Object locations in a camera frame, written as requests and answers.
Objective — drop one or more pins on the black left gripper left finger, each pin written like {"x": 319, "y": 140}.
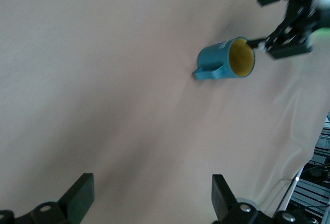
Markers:
{"x": 74, "y": 203}

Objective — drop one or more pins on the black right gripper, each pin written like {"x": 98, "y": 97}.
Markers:
{"x": 296, "y": 15}

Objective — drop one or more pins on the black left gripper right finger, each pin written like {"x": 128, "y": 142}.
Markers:
{"x": 221, "y": 200}

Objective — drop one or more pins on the teal cup with yellow inside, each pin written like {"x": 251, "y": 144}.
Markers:
{"x": 214, "y": 56}

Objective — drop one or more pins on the brown table cloth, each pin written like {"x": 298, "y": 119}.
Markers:
{"x": 103, "y": 79}

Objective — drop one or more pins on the aluminium profile frame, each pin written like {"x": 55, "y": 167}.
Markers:
{"x": 309, "y": 190}

